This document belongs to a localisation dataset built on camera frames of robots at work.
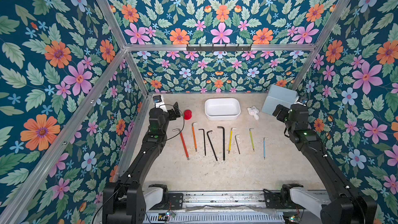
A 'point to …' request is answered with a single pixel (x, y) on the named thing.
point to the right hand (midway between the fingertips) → (286, 107)
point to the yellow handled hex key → (230, 139)
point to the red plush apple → (187, 114)
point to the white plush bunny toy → (253, 111)
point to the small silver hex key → (237, 145)
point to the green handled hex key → (252, 139)
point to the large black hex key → (224, 143)
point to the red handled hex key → (182, 137)
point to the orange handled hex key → (195, 122)
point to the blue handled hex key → (264, 146)
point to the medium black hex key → (211, 144)
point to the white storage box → (223, 109)
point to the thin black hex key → (204, 152)
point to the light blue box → (278, 95)
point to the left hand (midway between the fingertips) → (169, 102)
